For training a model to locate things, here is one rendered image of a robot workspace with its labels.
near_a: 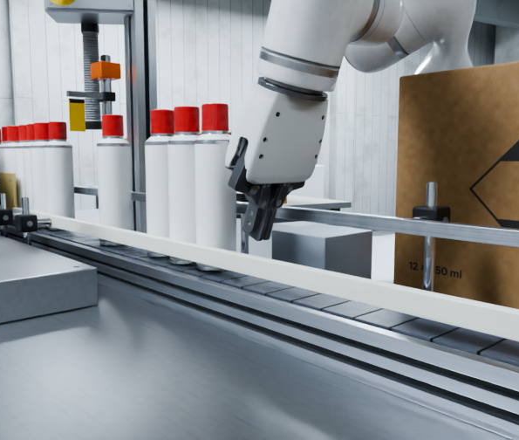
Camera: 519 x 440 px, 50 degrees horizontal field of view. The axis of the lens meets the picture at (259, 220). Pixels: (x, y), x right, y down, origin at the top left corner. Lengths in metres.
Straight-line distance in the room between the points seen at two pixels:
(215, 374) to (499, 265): 0.34
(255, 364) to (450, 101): 0.37
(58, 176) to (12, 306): 0.44
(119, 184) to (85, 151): 4.83
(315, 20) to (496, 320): 0.31
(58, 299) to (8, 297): 0.06
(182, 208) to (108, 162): 0.21
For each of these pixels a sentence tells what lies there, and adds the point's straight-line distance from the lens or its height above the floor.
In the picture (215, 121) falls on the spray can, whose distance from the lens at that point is 0.68.
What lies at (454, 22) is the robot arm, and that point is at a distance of 0.98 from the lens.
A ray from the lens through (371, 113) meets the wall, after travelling 7.52.
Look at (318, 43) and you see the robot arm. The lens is 0.55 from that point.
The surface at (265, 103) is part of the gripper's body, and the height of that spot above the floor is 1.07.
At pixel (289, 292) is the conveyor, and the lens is 0.58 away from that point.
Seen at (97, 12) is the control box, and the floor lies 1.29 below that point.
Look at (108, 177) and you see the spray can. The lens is 0.89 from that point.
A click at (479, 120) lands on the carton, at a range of 0.67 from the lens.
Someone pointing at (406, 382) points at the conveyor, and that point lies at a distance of 0.48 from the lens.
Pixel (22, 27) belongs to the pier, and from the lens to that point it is 5.59.
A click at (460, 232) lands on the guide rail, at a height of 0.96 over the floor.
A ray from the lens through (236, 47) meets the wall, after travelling 6.44.
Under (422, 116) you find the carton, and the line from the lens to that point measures 0.70.
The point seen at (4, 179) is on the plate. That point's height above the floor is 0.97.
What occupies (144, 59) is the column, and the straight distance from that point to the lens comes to 1.13.
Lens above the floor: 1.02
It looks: 7 degrees down
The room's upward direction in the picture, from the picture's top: straight up
